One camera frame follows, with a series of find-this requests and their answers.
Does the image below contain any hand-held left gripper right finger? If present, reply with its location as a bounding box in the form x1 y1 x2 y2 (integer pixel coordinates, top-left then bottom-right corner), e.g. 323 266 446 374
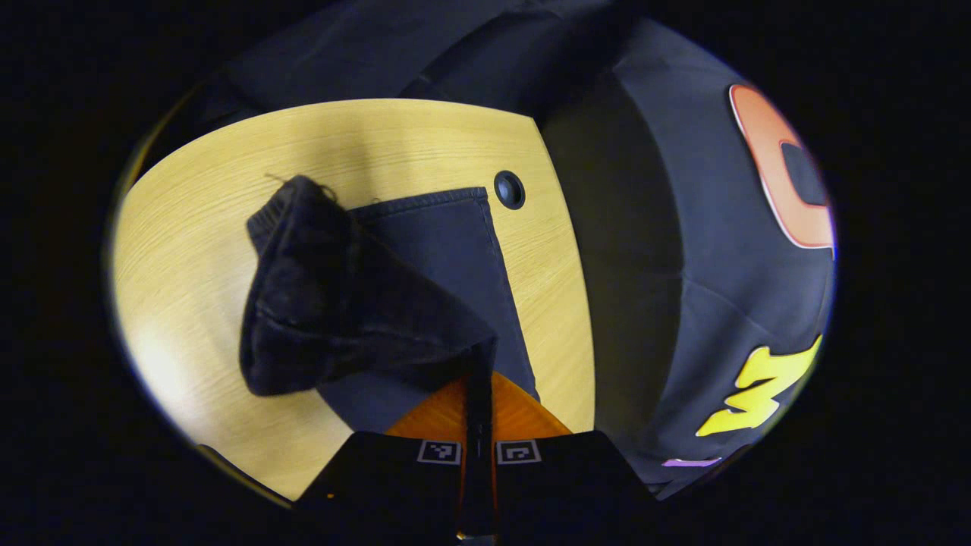
481 356 659 541

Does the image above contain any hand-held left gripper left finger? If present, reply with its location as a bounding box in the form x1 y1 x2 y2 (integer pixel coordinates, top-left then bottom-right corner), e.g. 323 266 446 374
294 356 481 541

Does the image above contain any black round table grommet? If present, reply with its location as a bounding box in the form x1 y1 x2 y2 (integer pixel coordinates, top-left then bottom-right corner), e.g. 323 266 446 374
494 171 526 211

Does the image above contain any black backdrop cloth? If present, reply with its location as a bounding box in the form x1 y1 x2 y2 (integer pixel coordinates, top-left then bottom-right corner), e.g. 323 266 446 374
144 0 837 501

